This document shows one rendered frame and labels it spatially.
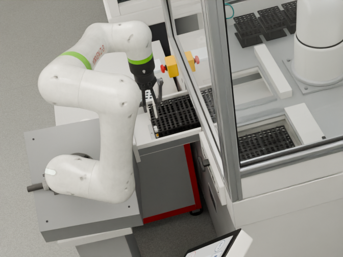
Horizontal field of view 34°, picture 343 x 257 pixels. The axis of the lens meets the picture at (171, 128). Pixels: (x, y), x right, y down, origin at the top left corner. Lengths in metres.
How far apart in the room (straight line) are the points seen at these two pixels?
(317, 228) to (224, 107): 0.78
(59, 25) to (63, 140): 2.72
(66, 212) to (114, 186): 0.36
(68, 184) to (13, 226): 1.51
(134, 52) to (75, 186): 0.49
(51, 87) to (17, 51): 3.07
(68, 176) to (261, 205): 0.66
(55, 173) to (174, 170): 0.97
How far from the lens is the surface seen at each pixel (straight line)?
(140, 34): 1.89
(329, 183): 1.99
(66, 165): 1.83
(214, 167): 2.01
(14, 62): 4.48
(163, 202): 2.85
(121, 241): 2.25
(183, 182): 2.77
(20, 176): 3.55
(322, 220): 2.15
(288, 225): 2.10
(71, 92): 1.52
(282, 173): 1.86
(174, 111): 2.28
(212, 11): 1.37
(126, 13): 2.91
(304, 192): 1.97
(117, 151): 1.65
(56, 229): 2.11
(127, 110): 1.51
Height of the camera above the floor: 2.44
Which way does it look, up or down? 44 degrees down
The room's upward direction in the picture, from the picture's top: 12 degrees counter-clockwise
